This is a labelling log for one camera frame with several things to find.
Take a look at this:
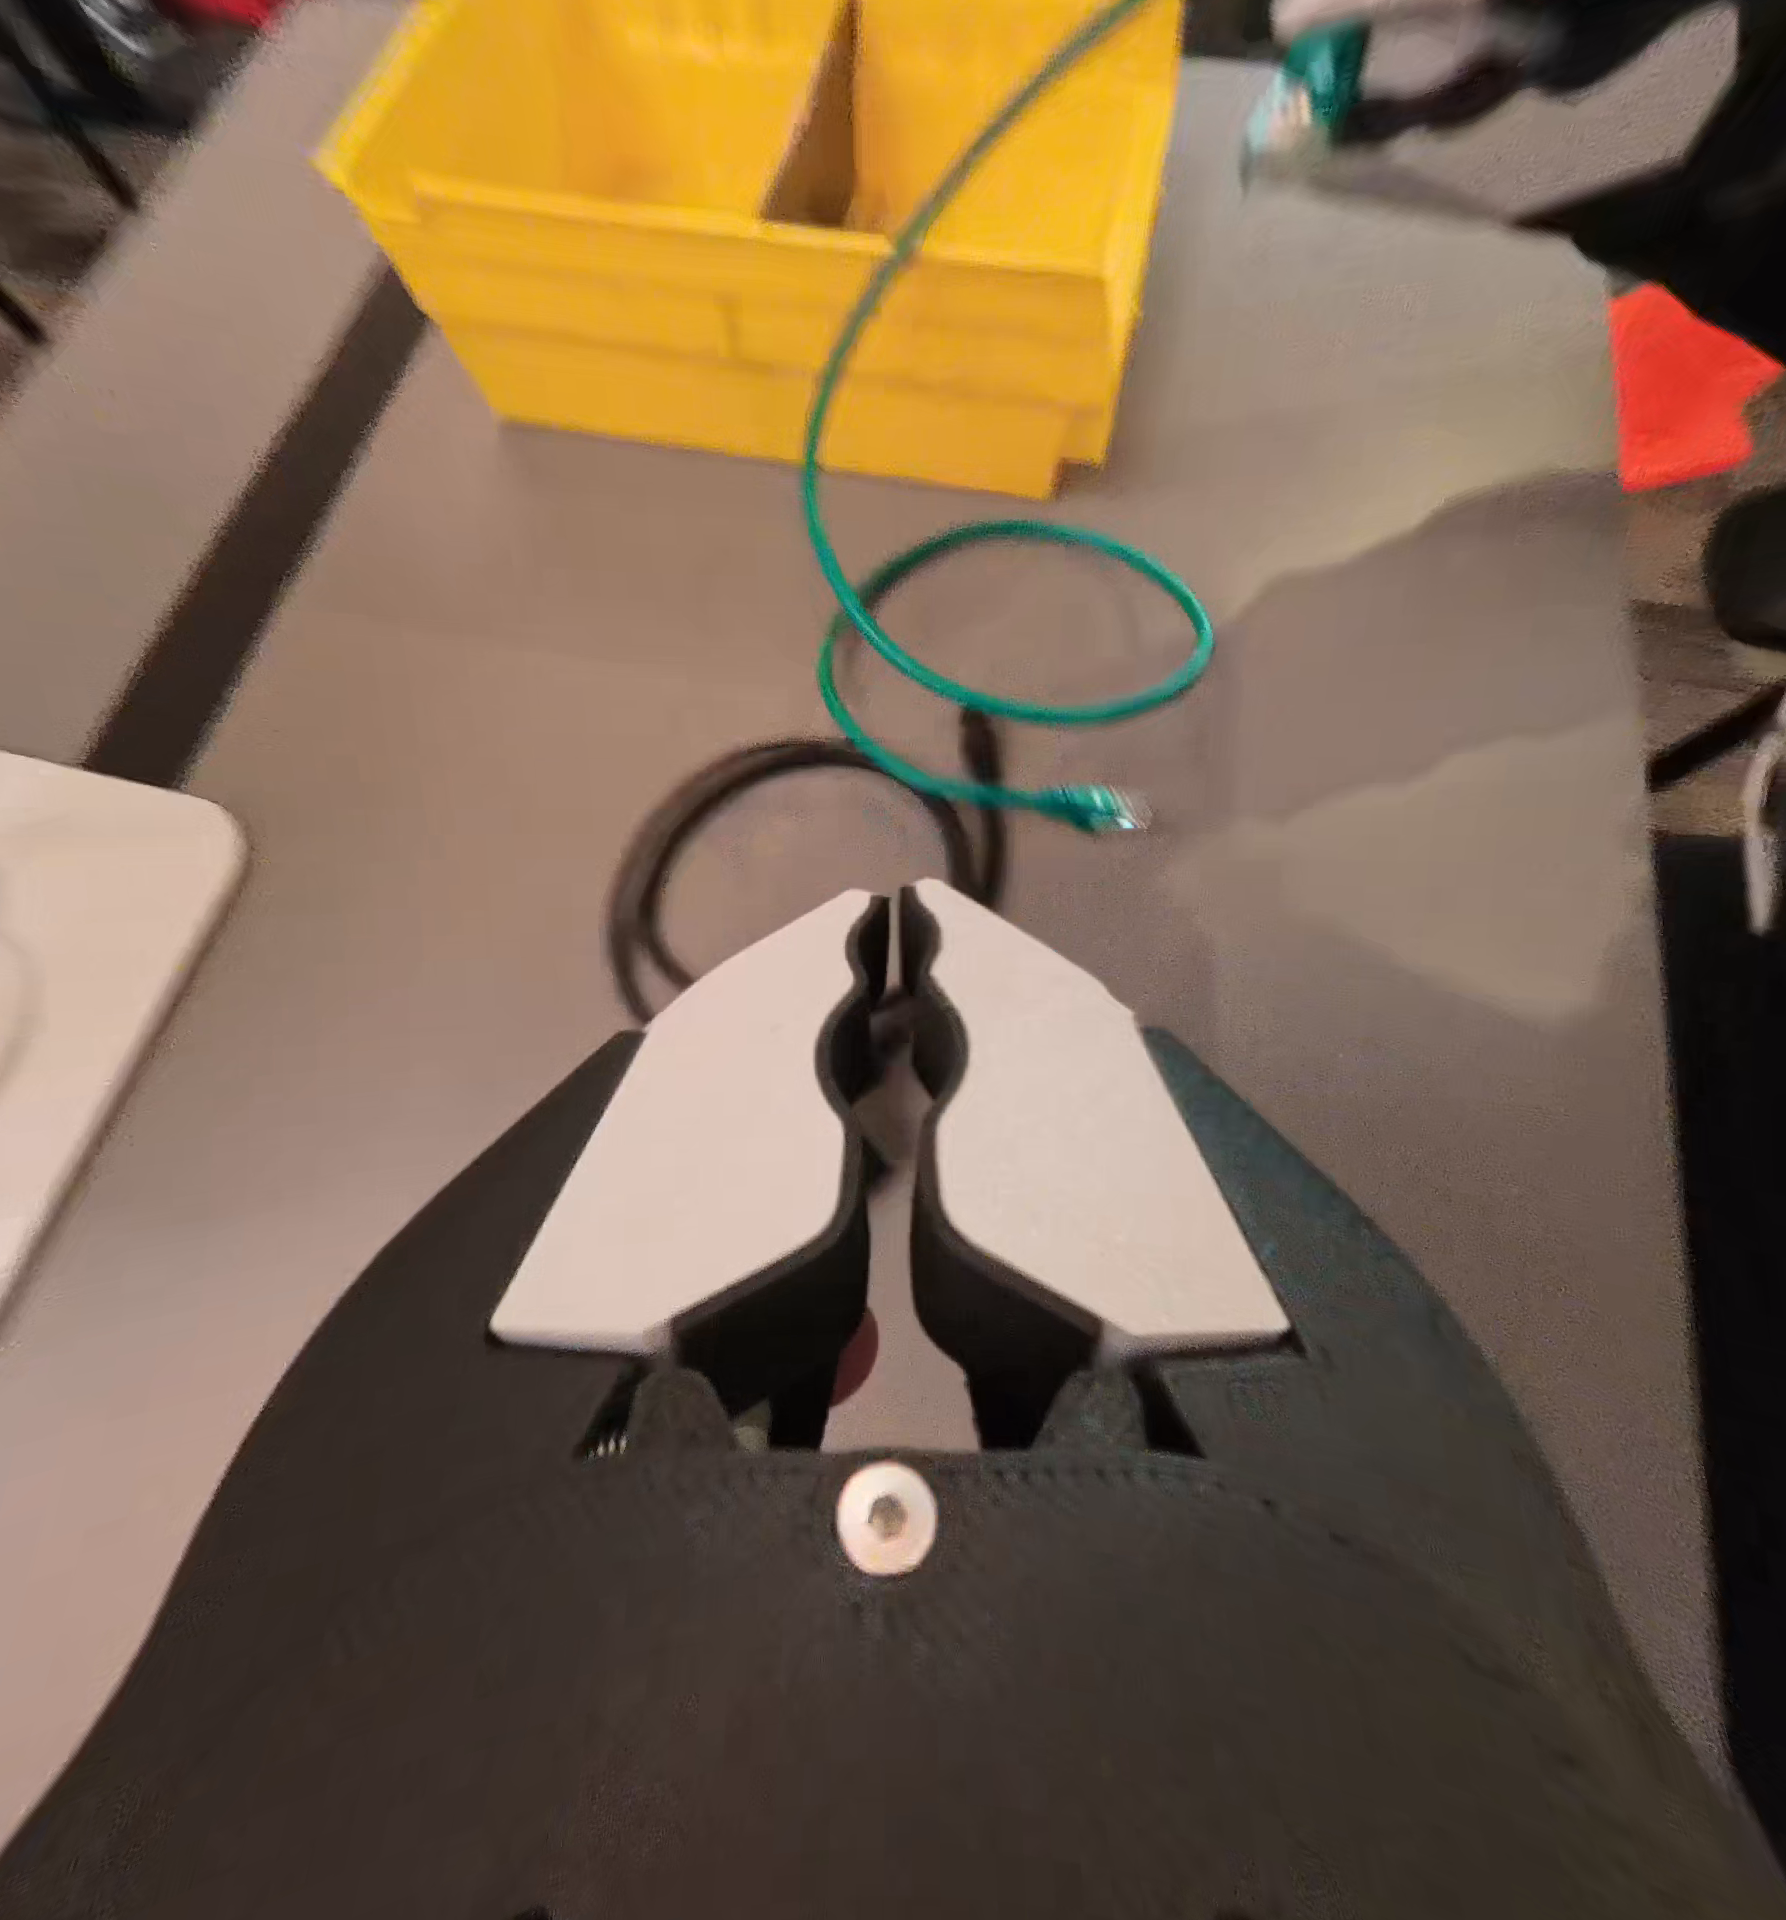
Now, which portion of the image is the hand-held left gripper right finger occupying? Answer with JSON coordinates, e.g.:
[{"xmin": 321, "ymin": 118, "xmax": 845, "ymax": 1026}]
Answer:
[{"xmin": 894, "ymin": 877, "xmax": 1292, "ymax": 1454}]

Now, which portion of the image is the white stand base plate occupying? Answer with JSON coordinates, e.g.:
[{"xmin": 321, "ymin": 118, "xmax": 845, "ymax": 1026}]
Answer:
[{"xmin": 0, "ymin": 738, "xmax": 250, "ymax": 1398}]

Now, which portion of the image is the black metal stand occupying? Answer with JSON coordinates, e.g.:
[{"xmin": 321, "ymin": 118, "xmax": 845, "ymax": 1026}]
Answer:
[{"xmin": 0, "ymin": 0, "xmax": 143, "ymax": 350}]

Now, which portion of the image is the black ethernet cable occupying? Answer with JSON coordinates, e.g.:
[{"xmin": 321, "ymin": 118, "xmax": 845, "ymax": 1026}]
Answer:
[{"xmin": 606, "ymin": 705, "xmax": 1010, "ymax": 1188}]

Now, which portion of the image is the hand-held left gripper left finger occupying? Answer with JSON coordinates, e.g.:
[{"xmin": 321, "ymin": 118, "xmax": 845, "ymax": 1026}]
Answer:
[{"xmin": 489, "ymin": 885, "xmax": 891, "ymax": 1450}]

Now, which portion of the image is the person's right forearm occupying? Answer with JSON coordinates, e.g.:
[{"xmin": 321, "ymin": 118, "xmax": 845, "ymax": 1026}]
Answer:
[{"xmin": 1508, "ymin": 0, "xmax": 1786, "ymax": 388}]

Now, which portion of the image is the green ethernet cable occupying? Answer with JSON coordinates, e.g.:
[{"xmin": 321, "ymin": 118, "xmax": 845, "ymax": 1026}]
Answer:
[{"xmin": 799, "ymin": 0, "xmax": 1369, "ymax": 838}]

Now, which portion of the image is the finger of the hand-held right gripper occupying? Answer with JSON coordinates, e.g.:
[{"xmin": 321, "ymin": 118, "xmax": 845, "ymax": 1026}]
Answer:
[{"xmin": 1267, "ymin": 0, "xmax": 1433, "ymax": 47}]

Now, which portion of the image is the yellow plastic bin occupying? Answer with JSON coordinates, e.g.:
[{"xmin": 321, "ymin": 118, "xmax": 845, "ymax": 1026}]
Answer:
[{"xmin": 314, "ymin": 0, "xmax": 1187, "ymax": 501}]

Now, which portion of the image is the red orange cloth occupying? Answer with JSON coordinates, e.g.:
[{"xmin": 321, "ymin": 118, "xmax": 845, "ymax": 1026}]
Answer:
[{"xmin": 1605, "ymin": 285, "xmax": 1786, "ymax": 499}]

